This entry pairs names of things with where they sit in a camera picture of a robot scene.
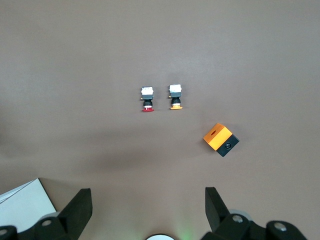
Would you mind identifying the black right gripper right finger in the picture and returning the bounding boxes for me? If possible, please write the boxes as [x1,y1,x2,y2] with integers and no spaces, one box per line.
[202,186,311,240]

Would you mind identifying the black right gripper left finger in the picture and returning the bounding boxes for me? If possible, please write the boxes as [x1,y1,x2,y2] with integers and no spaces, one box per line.
[0,188,93,240]

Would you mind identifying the white drawer cabinet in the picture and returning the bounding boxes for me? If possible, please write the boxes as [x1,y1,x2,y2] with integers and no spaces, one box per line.
[0,177,57,233]

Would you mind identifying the yellow push button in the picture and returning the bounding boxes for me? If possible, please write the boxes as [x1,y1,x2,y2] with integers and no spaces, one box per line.
[167,84,184,111]

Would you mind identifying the red push button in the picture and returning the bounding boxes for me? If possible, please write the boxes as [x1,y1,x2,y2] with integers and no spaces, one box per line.
[139,86,155,113]

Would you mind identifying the orange and black box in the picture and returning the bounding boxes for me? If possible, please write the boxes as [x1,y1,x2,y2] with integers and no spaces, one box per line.
[202,122,240,158]

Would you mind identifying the brown table cover sheet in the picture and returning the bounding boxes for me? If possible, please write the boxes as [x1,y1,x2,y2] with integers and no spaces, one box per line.
[0,0,320,240]

